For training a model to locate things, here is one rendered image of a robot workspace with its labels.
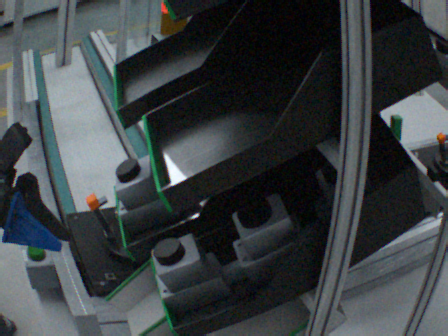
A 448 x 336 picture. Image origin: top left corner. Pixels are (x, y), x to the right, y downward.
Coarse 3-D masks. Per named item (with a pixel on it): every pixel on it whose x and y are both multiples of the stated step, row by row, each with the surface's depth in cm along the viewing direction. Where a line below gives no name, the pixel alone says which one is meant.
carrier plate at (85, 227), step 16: (112, 208) 125; (80, 224) 120; (96, 224) 121; (80, 240) 116; (96, 240) 116; (80, 256) 112; (96, 256) 112; (96, 272) 108; (112, 272) 109; (128, 272) 109; (96, 288) 104; (112, 288) 105
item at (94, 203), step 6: (90, 198) 109; (96, 198) 109; (102, 198) 111; (90, 204) 109; (96, 204) 109; (102, 204) 110; (96, 210) 110; (96, 216) 111; (102, 216) 111; (102, 222) 111; (108, 228) 112; (108, 234) 113
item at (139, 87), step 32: (256, 0) 64; (288, 0) 65; (192, 32) 78; (224, 32) 66; (256, 32) 66; (128, 64) 79; (160, 64) 77; (192, 64) 73; (224, 64) 67; (128, 96) 74; (160, 96) 68
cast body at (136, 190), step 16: (128, 160) 79; (144, 160) 80; (128, 176) 77; (144, 176) 77; (128, 192) 77; (144, 192) 78; (128, 208) 79; (144, 208) 79; (160, 208) 79; (128, 224) 80; (144, 224) 80
